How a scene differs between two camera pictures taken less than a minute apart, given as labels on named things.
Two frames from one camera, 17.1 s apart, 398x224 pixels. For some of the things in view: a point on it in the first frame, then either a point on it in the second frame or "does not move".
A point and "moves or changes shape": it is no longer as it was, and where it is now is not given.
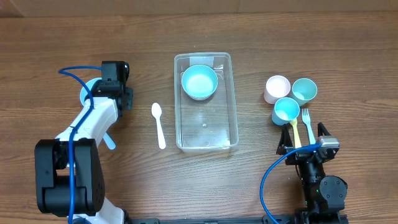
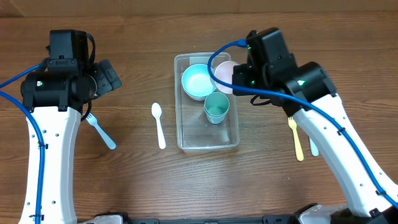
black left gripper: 125,98 to 109,78
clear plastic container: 206,116 does not move
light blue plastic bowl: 84,93 moves or changes shape
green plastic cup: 304,89 to 216,107
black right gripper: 285,144 to 242,72
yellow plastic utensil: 296,134 does not move
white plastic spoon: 157,112 does not move
